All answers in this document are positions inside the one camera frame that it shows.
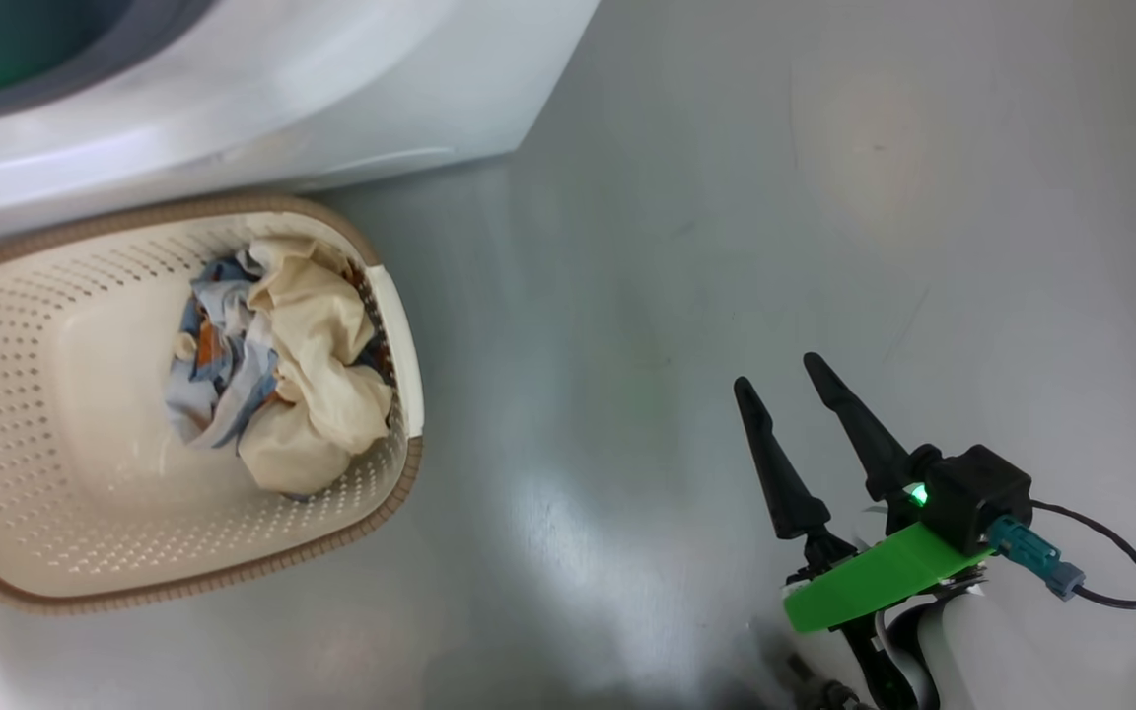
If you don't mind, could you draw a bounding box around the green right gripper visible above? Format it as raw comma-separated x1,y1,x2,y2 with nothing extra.
733,352,993,634

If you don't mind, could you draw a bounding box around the teal right camera connector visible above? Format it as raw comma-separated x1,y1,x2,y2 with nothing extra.
985,515,1087,601

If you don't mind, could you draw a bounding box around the cream garment with striped lining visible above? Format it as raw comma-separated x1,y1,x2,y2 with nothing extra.
164,235,396,497

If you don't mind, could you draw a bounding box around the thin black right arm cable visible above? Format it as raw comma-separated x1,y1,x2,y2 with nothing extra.
1027,498,1136,691

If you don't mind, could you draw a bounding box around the cream perforated laundry basket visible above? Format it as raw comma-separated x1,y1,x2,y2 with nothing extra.
0,192,425,617

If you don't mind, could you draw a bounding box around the white front-load washing machine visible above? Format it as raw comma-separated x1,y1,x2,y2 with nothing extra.
0,0,601,220

